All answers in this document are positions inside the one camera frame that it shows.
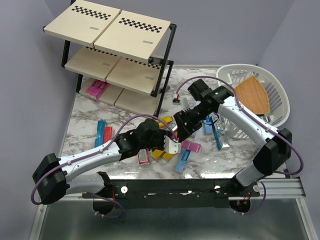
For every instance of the silver R&O box upper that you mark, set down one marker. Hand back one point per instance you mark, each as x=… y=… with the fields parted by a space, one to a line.
x=190 y=104

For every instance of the white plastic dish basket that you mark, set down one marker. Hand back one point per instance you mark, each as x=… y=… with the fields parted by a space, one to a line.
x=234 y=74

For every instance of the yellow toothpaste box upper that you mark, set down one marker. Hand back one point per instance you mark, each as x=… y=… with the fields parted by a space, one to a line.
x=165 y=121

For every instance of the light blue toothpaste box left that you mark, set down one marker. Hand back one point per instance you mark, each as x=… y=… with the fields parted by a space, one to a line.
x=193 y=135

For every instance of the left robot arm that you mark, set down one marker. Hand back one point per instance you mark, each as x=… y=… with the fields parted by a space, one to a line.
x=56 y=177

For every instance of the pink toothpaste box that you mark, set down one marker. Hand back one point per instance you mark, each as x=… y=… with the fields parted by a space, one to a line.
x=191 y=146
x=92 y=87
x=101 y=87

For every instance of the blue metallic toothpaste box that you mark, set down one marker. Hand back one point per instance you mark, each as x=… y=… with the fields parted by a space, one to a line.
x=99 y=140

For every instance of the red R&O toothpaste box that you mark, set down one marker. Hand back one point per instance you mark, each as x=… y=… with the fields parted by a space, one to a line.
x=107 y=134

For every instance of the yellow toothpaste box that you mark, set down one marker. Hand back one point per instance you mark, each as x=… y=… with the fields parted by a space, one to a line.
x=157 y=154
x=165 y=121
x=167 y=156

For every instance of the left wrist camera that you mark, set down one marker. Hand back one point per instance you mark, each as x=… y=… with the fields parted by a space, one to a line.
x=171 y=146

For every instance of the light blue toothpaste box right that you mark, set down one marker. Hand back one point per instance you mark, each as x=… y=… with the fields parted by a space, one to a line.
x=207 y=125

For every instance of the black mounting rail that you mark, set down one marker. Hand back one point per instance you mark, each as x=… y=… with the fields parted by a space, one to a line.
x=172 y=193

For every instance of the yellow toothpaste box middle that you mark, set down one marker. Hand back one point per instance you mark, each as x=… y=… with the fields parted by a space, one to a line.
x=157 y=154

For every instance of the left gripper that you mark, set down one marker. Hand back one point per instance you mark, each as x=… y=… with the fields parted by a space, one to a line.
x=162 y=133

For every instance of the silver blue R&O box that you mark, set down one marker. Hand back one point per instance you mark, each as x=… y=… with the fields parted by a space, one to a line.
x=220 y=135

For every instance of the pink toothpaste box back side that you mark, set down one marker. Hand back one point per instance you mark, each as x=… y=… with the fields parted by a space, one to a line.
x=191 y=146

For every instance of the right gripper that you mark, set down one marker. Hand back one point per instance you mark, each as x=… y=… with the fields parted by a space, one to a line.
x=184 y=131

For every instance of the yellow toothpaste box lower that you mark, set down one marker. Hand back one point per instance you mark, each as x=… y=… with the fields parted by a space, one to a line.
x=167 y=156

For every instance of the red toothpaste box barcode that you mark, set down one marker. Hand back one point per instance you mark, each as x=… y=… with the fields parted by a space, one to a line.
x=143 y=157

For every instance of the woven wicker fan tray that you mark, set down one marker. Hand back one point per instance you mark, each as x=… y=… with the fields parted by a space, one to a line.
x=252 y=94

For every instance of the light blue toothpaste box lower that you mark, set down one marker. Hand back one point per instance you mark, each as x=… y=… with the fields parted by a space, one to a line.
x=182 y=160

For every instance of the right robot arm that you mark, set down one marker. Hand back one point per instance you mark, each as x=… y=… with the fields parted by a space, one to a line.
x=274 y=146

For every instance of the beige three-tier shelf rack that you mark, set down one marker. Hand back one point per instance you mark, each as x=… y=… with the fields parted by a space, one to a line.
x=128 y=50

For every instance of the light blue toothpaste box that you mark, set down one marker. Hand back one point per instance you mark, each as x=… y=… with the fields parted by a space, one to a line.
x=193 y=135
x=182 y=160
x=207 y=125

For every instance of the silver red R&O box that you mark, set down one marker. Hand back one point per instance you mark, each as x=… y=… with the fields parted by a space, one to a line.
x=173 y=126

